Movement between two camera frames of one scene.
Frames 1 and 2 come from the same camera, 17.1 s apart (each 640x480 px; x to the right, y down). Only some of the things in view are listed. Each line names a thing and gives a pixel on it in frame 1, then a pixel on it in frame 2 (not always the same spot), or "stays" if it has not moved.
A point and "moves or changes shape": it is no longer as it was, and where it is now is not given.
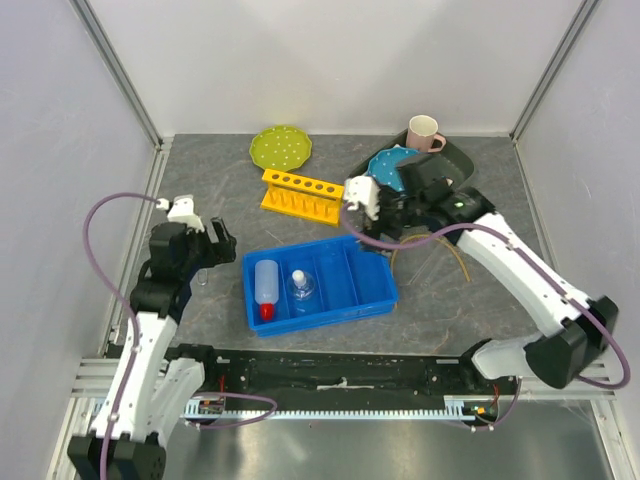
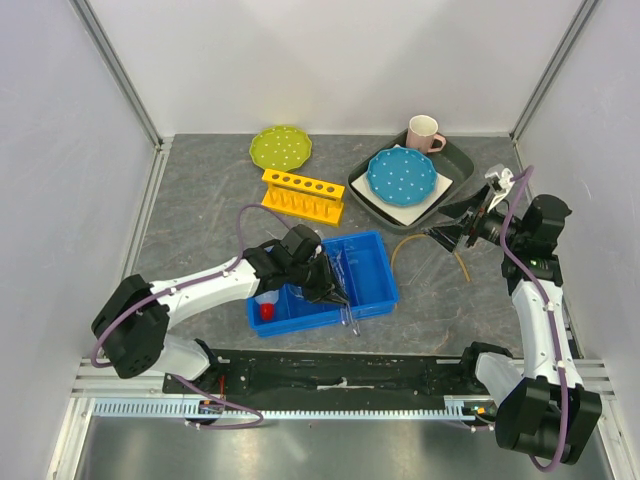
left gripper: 218,252 → 328,278
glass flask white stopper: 298,275 moves or changes shape
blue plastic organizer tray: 316,284 stays
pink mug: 421,132 stays
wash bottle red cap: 267,312 stays
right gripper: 387,194 → 452,235
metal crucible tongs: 197,277 moves or changes shape
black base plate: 330,373 stays
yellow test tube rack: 303,196 stays
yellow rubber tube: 437,239 stays
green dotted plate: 281,148 stays
